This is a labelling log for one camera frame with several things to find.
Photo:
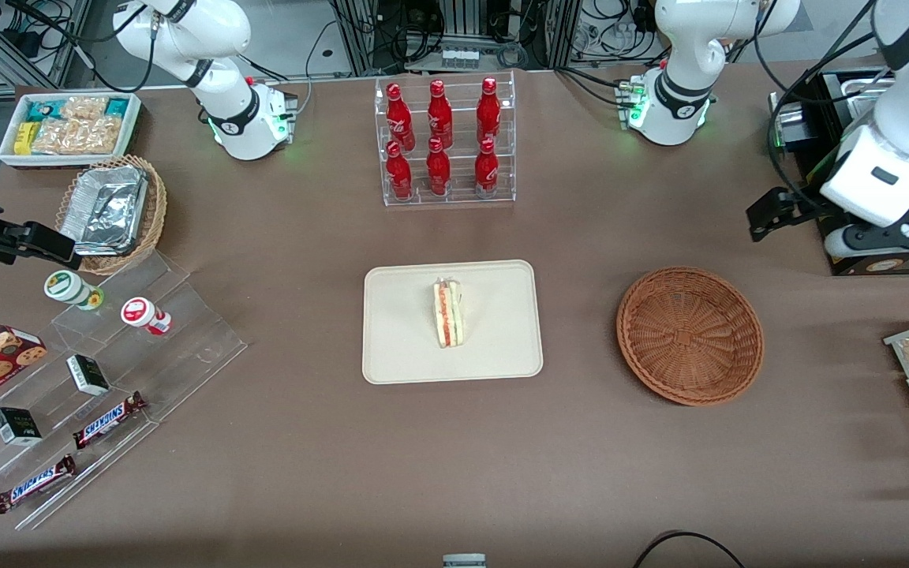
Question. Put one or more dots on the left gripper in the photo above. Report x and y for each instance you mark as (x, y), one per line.
(805, 207)

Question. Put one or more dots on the triangle sandwich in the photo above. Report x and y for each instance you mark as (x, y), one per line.
(448, 315)

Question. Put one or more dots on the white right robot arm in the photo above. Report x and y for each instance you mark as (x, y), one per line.
(241, 118)

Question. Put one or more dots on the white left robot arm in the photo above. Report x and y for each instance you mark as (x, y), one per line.
(683, 95)

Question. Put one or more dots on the light wicker basket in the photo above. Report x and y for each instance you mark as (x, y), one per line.
(153, 213)

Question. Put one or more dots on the brown wicker basket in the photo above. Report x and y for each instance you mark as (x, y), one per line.
(691, 335)

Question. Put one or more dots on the cream plastic tray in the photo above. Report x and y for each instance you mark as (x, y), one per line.
(407, 331)

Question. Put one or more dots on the green lid sunflower cup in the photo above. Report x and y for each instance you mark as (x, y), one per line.
(68, 286)

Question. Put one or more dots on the yellow snack packet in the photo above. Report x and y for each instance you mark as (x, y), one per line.
(24, 138)

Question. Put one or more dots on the clear bag of crackers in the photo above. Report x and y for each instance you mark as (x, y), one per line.
(85, 106)
(76, 136)

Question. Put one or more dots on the red lid yogurt cup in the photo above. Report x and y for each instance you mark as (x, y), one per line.
(143, 314)

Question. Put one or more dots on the teal snack packet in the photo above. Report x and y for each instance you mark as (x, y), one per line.
(117, 107)
(44, 110)

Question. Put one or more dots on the small black carton box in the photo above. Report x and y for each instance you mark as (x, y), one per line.
(16, 426)
(88, 375)

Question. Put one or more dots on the white snack bin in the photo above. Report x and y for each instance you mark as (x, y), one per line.
(132, 126)

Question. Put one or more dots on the clear acrylic stepped shelf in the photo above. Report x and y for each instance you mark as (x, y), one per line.
(178, 347)

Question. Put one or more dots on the Snickers chocolate bar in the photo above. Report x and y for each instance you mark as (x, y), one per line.
(107, 420)
(35, 483)

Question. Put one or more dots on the red cola bottle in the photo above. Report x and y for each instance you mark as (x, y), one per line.
(439, 114)
(399, 173)
(438, 170)
(487, 170)
(398, 114)
(488, 110)

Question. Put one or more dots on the clear acrylic bottle rack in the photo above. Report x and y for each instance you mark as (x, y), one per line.
(458, 193)

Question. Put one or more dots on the white power strip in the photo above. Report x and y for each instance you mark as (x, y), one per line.
(458, 57)

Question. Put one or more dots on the small grey device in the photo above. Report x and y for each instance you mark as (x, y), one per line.
(464, 561)

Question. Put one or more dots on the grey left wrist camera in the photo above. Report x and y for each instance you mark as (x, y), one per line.
(869, 241)

